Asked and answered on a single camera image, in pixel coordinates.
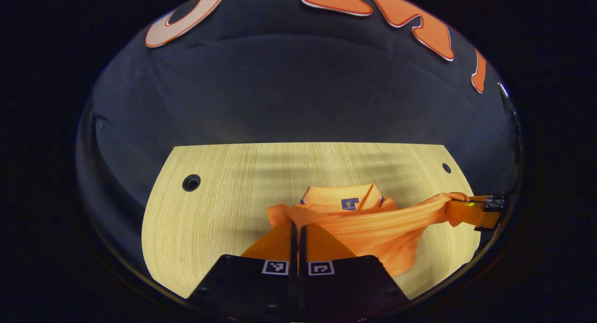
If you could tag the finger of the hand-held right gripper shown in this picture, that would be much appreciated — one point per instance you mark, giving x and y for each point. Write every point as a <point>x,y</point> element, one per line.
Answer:
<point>495,202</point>
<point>471,213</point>

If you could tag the orange T-shirt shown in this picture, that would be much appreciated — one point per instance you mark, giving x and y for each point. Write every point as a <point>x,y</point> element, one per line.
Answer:
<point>373,225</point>

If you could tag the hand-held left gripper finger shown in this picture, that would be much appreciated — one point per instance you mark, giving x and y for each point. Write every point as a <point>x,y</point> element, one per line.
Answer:
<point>303,248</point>
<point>294,248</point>

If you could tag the black round table grommet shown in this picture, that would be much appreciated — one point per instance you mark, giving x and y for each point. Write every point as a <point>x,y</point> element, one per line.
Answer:
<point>191,182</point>

